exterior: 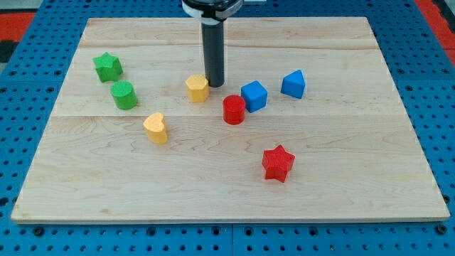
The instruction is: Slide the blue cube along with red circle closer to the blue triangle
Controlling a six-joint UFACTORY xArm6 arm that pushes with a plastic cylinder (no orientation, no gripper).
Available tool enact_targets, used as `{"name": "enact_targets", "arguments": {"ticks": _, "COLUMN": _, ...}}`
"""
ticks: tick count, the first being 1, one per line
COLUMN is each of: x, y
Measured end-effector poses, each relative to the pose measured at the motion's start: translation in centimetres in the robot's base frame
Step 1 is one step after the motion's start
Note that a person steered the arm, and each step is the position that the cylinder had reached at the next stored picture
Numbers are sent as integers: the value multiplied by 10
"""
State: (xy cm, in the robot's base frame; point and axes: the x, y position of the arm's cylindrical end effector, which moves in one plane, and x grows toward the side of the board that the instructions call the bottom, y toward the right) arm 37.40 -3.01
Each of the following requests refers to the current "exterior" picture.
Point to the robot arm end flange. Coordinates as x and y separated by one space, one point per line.
211 12

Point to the blue cube block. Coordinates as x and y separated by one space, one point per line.
254 95

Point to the blue triangle block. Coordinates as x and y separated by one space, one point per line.
294 84

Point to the red cylinder block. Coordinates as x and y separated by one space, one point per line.
234 109

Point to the yellow hexagon block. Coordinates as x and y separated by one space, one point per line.
197 88

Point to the red star block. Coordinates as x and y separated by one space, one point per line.
277 163

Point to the yellow heart block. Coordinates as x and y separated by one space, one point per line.
155 128

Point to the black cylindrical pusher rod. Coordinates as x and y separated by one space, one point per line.
213 53

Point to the green cylinder block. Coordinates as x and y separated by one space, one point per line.
123 95

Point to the wooden board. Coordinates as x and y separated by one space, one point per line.
357 157

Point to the green star block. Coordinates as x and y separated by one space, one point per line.
108 67

